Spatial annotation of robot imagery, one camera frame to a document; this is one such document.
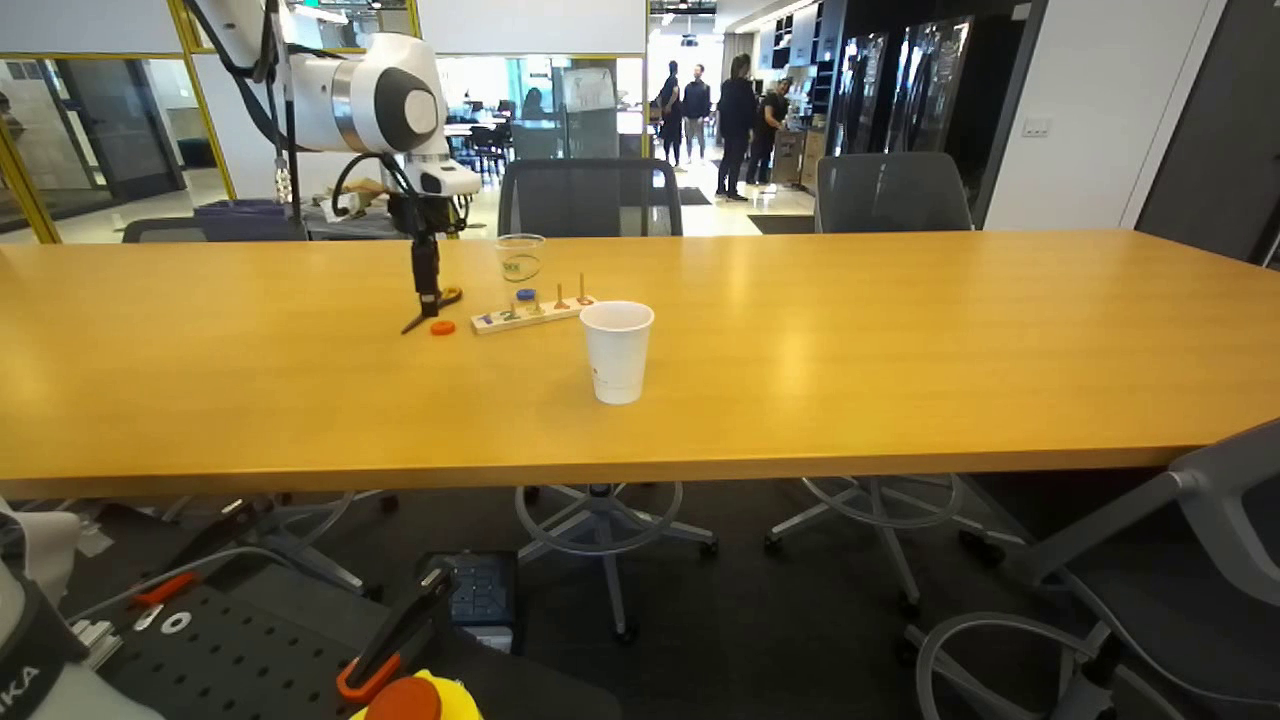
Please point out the person in dark clothes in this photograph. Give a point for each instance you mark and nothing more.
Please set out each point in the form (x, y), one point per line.
(698, 106)
(733, 125)
(669, 111)
(768, 125)

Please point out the yellow red emergency stop button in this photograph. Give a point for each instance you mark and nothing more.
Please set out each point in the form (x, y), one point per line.
(426, 700)

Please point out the grey mesh office chair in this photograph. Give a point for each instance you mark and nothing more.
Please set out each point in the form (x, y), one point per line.
(890, 192)
(1202, 560)
(591, 200)

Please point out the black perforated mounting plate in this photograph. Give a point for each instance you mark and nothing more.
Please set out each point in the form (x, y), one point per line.
(240, 655)

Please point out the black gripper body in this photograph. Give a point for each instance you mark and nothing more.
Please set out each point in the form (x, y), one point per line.
(426, 216)

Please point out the yellow frame stand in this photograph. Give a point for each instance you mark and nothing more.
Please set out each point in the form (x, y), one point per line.
(25, 184)

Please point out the blue round block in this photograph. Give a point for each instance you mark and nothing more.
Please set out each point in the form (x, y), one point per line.
(526, 296)

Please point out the white paper cup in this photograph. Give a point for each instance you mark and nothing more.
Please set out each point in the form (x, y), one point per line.
(617, 353)

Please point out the dark blue box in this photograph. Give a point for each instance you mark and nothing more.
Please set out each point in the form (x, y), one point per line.
(481, 603)

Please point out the grey chair base with footring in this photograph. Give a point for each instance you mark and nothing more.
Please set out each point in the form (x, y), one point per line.
(886, 513)
(611, 533)

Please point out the orange round block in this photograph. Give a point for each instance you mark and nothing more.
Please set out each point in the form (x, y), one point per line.
(441, 326)

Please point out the black framed glass doors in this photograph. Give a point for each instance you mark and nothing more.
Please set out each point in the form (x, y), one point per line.
(920, 82)

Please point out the clear glass cup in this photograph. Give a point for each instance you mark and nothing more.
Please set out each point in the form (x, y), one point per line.
(522, 259)

